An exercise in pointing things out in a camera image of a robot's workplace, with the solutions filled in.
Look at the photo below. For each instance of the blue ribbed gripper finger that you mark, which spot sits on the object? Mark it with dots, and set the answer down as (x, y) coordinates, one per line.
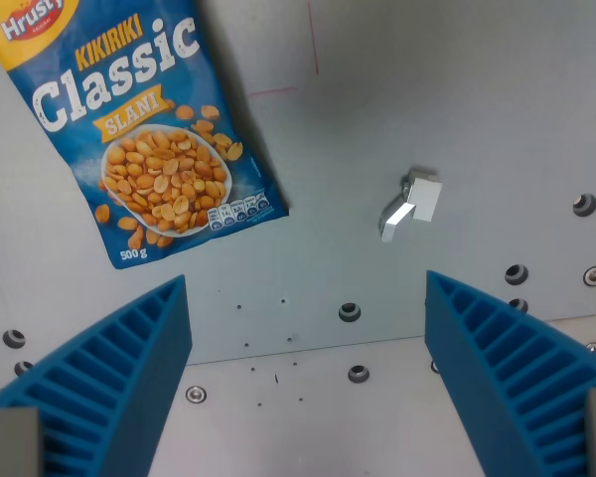
(496, 367)
(109, 377)

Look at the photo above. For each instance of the silver socket head screw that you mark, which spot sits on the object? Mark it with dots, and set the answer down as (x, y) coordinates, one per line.
(594, 348)
(595, 275)
(196, 394)

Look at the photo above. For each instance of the blue Hrusty peanut bag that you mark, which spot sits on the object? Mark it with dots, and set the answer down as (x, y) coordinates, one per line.
(129, 124)

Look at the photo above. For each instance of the small metal angle bracket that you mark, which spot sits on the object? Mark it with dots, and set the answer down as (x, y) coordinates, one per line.
(411, 204)

